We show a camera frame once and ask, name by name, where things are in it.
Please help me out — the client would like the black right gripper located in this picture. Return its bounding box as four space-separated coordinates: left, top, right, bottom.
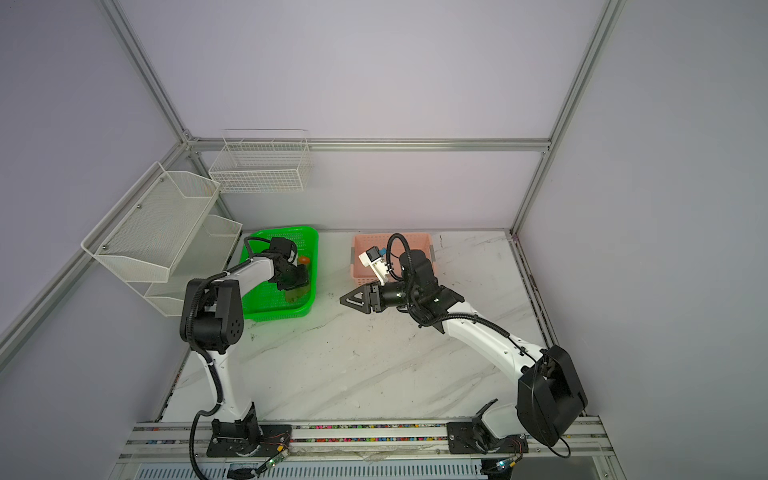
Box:
340 278 419 317

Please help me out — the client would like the green paper napkin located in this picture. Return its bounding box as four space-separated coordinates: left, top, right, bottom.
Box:
284 285 311 303

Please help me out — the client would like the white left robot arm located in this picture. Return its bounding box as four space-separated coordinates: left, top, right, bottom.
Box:
180 237 310 457

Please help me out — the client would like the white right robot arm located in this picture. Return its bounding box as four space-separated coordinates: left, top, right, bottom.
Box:
340 247 588 451

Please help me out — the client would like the pink perforated plastic basket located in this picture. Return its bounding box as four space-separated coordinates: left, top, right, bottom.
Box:
350 232 438 287

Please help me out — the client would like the bright green plastic basket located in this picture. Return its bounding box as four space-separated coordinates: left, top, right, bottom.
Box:
240 226 319 322

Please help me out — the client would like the white mesh two-tier shelf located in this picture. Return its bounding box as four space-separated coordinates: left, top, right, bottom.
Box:
81 163 242 317

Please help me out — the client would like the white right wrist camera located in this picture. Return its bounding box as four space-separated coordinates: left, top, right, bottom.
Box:
359 246 389 285

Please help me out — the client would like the black corrugated right cable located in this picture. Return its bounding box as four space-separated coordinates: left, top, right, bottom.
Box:
386 232 541 364

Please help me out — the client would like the white wire basket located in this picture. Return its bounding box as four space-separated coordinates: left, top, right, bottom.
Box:
209 129 313 194

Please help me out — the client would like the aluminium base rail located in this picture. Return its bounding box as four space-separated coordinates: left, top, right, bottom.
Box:
117 417 617 464

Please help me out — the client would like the aluminium frame post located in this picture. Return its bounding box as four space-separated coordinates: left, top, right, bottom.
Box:
509 0 626 236

